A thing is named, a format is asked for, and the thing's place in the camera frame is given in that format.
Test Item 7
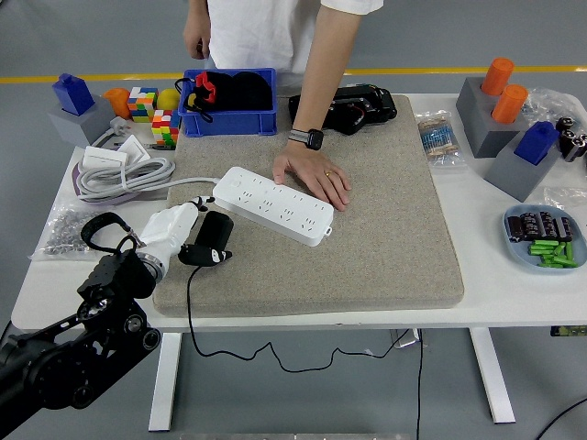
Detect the clear bag of resistors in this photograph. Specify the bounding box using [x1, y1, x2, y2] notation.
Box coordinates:
[415, 108, 469, 170]

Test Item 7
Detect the clear plastic bag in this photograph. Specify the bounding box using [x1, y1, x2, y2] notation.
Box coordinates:
[520, 86, 581, 134]
[543, 185, 587, 216]

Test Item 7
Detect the silver bracket under table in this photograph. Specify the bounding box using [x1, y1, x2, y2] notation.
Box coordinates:
[389, 328, 428, 350]

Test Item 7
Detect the black plug adapter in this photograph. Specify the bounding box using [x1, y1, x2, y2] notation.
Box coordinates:
[194, 210, 235, 251]

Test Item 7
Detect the black cloth pouch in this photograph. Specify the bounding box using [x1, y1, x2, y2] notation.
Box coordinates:
[215, 71, 274, 111]

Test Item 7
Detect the grey-brown mat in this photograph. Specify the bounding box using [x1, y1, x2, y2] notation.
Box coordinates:
[152, 93, 466, 317]

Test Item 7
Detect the white table leg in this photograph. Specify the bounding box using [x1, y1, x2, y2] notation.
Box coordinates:
[147, 333, 183, 433]
[468, 327, 517, 425]

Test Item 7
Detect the orange plastic cylinder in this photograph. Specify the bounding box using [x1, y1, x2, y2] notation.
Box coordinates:
[492, 83, 529, 125]
[480, 57, 516, 96]
[101, 87, 134, 118]

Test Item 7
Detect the thin black plug cord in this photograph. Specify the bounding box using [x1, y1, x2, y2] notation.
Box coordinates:
[184, 263, 412, 374]

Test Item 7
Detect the blue plastic bin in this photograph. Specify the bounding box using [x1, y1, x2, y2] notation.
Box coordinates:
[177, 67, 279, 138]

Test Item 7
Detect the purple flat pad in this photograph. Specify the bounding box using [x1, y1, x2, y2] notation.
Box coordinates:
[72, 162, 148, 205]

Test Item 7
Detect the yellow ball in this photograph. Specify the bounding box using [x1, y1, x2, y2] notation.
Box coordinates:
[157, 88, 181, 111]

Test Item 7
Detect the black electronic device housing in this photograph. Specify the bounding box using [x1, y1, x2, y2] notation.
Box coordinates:
[287, 83, 398, 136]

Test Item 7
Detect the white wall switch panel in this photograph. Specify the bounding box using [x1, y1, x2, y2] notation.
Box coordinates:
[116, 134, 152, 164]
[83, 145, 129, 173]

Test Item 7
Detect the blue plastic peg block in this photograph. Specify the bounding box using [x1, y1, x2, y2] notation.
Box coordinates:
[51, 72, 96, 116]
[513, 121, 561, 166]

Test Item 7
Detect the large grey block holder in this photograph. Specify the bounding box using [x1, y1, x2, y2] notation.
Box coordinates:
[455, 76, 536, 160]

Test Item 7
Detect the black floor cable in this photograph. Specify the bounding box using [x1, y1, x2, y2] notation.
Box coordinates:
[536, 397, 587, 440]

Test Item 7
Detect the person's left hand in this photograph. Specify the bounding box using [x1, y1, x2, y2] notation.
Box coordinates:
[271, 142, 353, 213]

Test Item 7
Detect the person's right hand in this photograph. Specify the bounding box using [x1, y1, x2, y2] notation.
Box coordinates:
[183, 20, 213, 61]

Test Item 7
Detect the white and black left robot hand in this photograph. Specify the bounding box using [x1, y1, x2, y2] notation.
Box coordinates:
[137, 195, 234, 268]

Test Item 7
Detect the grey power strip cable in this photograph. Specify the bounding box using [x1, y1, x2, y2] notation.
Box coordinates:
[76, 129, 221, 204]

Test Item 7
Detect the clear bag of screws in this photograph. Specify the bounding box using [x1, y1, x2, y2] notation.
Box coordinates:
[30, 204, 111, 262]

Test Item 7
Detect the black hanging cable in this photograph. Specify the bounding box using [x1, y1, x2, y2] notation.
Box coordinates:
[415, 329, 426, 440]

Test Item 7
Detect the blue-grey plate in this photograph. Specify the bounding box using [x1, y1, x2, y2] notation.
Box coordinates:
[502, 203, 587, 275]

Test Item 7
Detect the grey mains plug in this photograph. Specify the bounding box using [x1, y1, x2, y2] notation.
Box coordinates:
[108, 115, 135, 138]

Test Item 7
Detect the white power strip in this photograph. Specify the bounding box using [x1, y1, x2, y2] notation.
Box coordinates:
[212, 166, 337, 248]

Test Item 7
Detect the green circuit board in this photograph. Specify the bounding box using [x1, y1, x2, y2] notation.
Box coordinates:
[549, 324, 587, 338]

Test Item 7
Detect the person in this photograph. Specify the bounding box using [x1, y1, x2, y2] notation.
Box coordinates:
[204, 0, 384, 97]

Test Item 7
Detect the multicolour puzzle cube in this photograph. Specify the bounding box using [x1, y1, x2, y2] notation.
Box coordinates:
[151, 108, 183, 147]
[127, 85, 160, 124]

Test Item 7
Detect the black wrist watch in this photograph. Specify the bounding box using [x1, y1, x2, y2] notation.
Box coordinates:
[288, 128, 325, 151]

